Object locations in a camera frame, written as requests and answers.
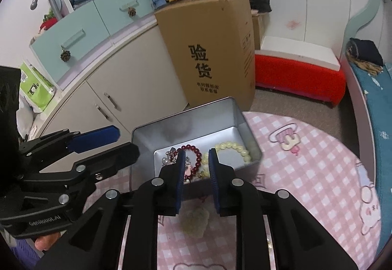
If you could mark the teal drawer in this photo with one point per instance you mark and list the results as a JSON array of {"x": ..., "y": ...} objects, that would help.
[
  {"x": 122, "y": 6},
  {"x": 70, "y": 37}
]

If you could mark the green carton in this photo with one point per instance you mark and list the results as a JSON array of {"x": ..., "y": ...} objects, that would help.
[{"x": 35, "y": 86}]

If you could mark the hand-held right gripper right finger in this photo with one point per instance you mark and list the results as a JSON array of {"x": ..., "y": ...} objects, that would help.
[{"x": 213, "y": 181}]

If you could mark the large cardboard box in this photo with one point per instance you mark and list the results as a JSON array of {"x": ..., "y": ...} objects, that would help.
[{"x": 214, "y": 52}]

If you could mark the silver charm jewelry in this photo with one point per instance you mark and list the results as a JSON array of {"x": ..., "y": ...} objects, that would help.
[{"x": 169, "y": 159}]

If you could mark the black folded garment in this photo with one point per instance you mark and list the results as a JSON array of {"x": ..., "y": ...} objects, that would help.
[{"x": 366, "y": 50}]

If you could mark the red bench with white top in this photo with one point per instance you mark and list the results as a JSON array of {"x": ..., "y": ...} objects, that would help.
[{"x": 294, "y": 73}]

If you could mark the pale green jade pendant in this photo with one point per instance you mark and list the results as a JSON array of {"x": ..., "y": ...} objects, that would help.
[{"x": 196, "y": 222}]

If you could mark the blue printed bed sheet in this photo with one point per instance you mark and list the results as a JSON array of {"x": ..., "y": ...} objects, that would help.
[{"x": 379, "y": 123}]

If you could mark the teal bunk bed frame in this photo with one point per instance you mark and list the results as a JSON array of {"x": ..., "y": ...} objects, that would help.
[{"x": 363, "y": 21}]

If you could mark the strawberry plush toy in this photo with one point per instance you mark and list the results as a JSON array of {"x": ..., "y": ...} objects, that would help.
[{"x": 49, "y": 23}]

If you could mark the grey metal tin box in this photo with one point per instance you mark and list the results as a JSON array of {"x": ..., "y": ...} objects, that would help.
[{"x": 190, "y": 126}]

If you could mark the beige cabinet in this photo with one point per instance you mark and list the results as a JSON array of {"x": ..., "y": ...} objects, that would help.
[{"x": 128, "y": 73}]

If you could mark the small cardboard box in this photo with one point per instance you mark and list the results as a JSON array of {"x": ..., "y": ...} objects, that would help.
[{"x": 258, "y": 29}]

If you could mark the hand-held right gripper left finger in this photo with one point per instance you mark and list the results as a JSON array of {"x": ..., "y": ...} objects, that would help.
[{"x": 181, "y": 184}]

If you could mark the pinecone drawer pendant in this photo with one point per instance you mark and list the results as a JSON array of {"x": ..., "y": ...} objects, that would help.
[
  {"x": 65, "y": 56},
  {"x": 132, "y": 11}
]

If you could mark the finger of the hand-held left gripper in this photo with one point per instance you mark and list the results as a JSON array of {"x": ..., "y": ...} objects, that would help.
[
  {"x": 116, "y": 156},
  {"x": 95, "y": 138}
]

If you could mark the tan folded garment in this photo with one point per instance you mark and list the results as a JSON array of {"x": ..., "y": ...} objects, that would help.
[{"x": 369, "y": 68}]

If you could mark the person's left hand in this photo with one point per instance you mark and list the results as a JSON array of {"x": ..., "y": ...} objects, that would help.
[{"x": 46, "y": 241}]

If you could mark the pink checked cartoon tablecloth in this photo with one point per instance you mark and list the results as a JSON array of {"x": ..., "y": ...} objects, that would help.
[{"x": 306, "y": 165}]

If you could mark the white plastic bag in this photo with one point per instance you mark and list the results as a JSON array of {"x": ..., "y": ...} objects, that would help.
[{"x": 26, "y": 116}]

